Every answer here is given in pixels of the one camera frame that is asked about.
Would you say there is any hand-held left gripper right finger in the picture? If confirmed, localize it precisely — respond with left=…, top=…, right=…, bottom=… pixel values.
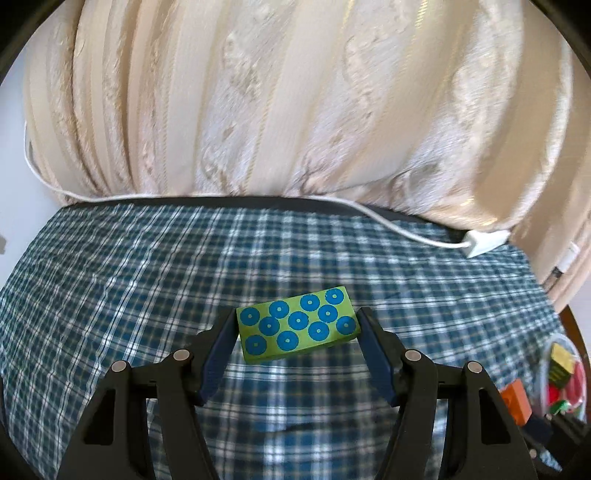
left=355, top=306, right=539, bottom=480

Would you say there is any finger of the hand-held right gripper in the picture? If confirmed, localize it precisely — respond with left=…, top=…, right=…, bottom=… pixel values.
left=523, top=415, right=555, bottom=445

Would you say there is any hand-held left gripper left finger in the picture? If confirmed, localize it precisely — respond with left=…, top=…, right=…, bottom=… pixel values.
left=55, top=307, right=238, bottom=480

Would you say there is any orange toy brick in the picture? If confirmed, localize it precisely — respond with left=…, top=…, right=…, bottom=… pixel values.
left=500, top=379, right=533, bottom=426

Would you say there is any pink foam tube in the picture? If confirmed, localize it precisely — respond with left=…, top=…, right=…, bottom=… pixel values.
left=566, top=369, right=587, bottom=407

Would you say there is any clear plastic container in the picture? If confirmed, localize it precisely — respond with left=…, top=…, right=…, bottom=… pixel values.
left=538, top=336, right=587, bottom=421

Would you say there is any green and yellow box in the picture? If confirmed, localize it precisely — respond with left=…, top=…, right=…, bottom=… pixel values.
left=549, top=344, right=578, bottom=386

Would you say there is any green block with blue dots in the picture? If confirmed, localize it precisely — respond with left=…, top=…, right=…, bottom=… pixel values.
left=236, top=285, right=362, bottom=364

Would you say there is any blue plaid tablecloth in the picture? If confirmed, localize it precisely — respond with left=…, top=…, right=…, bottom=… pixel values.
left=0, top=203, right=566, bottom=480

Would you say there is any white power strip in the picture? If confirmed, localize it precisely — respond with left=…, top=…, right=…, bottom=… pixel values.
left=463, top=229, right=511, bottom=258

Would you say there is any white and dark box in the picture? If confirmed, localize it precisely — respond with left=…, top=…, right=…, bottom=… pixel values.
left=549, top=242, right=580, bottom=282

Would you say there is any cream patterned curtain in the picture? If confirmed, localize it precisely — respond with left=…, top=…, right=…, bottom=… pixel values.
left=23, top=0, right=583, bottom=315

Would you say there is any white power cable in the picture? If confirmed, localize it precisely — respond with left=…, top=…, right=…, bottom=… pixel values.
left=23, top=129, right=469, bottom=250

